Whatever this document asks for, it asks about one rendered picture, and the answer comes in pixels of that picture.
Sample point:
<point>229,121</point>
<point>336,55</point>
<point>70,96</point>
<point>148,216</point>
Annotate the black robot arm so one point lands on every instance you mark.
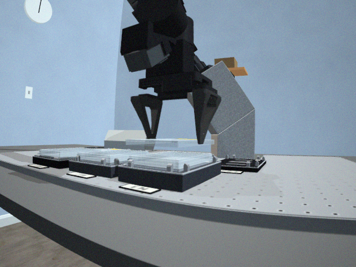
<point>162,42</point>

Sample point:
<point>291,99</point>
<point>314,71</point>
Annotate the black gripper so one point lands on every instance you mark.
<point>176,86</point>

